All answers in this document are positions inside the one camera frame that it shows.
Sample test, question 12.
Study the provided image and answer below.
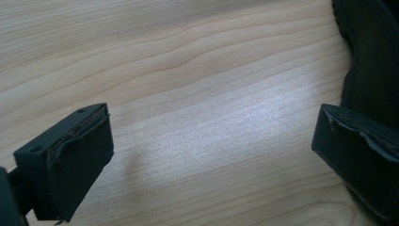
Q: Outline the black knitted cloth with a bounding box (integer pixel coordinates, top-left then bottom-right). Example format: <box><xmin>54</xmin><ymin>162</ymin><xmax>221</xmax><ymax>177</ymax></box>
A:
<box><xmin>330</xmin><ymin>0</ymin><xmax>399</xmax><ymax>226</ymax></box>

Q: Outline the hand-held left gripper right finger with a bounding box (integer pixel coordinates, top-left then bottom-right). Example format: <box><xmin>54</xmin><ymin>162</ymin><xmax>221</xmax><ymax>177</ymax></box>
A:
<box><xmin>311</xmin><ymin>103</ymin><xmax>399</xmax><ymax>224</ymax></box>

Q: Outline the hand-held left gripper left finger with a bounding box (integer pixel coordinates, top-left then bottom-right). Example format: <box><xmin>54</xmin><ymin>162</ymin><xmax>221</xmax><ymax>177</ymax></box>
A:
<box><xmin>12</xmin><ymin>103</ymin><xmax>115</xmax><ymax>224</ymax></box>

